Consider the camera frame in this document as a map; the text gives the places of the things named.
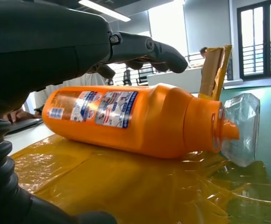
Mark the ceiling light strip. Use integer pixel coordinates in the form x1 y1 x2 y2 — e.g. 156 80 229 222
78 0 131 22

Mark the white background desk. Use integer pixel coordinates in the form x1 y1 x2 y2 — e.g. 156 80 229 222
146 67 203 94

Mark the black framed window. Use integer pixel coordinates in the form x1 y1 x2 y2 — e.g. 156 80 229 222
236 0 271 81

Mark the black office chair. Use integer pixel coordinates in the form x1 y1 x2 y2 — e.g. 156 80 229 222
123 68 132 86
136 66 154 86

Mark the background person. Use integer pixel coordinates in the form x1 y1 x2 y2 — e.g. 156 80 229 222
199 47 208 67

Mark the yellow taped cardboard box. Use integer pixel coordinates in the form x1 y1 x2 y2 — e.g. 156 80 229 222
11 44 271 224

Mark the orange plastic bottle clear cap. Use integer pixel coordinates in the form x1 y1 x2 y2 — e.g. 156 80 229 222
42 83 261 168

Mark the dark grey laptop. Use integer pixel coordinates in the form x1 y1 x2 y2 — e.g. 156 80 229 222
7 117 44 135

